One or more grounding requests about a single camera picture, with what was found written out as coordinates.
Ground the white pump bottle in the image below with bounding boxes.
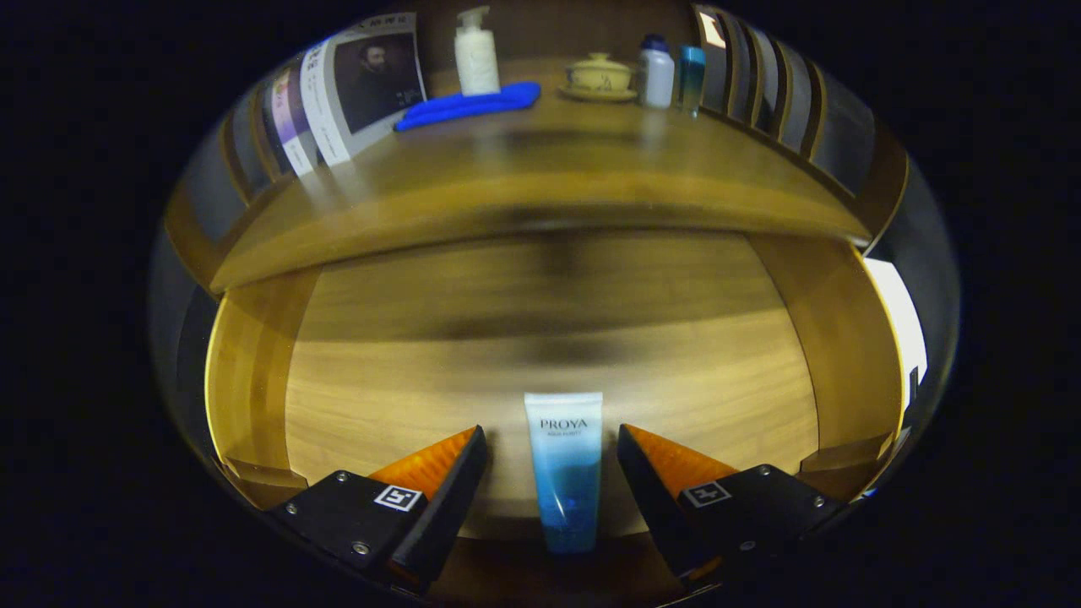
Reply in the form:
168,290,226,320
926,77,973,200
454,6,502,96

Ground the purple book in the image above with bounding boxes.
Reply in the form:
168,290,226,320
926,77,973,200
269,66,320,176

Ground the wooden countertop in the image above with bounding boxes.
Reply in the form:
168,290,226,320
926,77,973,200
207,55,875,293

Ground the blue cosmetic tube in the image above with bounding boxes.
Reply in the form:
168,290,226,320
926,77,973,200
524,391,605,555

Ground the blue folded cloth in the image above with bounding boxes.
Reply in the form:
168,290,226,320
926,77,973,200
394,80,542,133

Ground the yellow lidded teacup with saucer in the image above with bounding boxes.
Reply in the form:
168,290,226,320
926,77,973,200
559,52,638,103

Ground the clear teal bottle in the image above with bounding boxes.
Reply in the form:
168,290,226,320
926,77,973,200
677,45,707,117

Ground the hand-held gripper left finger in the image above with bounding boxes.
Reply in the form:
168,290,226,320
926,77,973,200
266,425,489,596

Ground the white book with portrait cover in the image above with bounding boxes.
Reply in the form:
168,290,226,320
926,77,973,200
300,13,427,167

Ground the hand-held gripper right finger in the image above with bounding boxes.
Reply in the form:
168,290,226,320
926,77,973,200
617,424,845,592

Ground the black backdrop cloth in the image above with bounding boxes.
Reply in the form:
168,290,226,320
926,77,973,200
152,51,964,440

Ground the white bottle with blue cap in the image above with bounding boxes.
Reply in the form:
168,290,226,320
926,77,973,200
638,34,676,109

